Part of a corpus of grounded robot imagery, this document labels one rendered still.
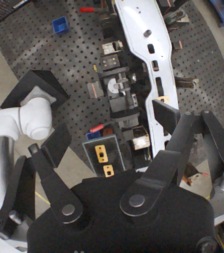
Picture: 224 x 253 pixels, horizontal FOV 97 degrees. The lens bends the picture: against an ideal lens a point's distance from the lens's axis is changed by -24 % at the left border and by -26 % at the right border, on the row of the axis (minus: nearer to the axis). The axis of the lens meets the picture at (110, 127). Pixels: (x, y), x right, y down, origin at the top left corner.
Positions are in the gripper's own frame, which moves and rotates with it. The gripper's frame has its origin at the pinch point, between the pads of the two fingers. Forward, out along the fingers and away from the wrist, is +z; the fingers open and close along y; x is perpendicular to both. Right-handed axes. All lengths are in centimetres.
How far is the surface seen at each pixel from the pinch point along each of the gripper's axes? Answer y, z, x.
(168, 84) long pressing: 30, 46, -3
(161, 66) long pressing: 28, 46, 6
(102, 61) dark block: 1.0, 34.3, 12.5
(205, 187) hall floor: 168, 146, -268
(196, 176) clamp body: 46, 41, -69
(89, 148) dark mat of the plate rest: -13.5, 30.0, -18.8
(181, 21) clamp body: 44, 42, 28
